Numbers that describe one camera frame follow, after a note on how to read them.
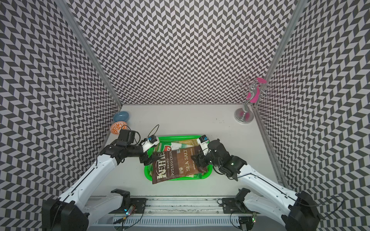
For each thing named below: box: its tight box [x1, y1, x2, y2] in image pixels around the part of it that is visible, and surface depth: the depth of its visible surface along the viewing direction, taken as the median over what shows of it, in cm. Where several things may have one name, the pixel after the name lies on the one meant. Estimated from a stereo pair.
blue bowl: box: [113, 110, 130, 123], surface depth 109 cm
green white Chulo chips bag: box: [156, 141, 183, 153], surface depth 86 cm
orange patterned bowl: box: [110, 120, 128, 136], surface depth 104 cm
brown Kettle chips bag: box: [152, 146, 209, 185], surface depth 76 cm
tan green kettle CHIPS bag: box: [179, 138, 201, 149], surface depth 88 cm
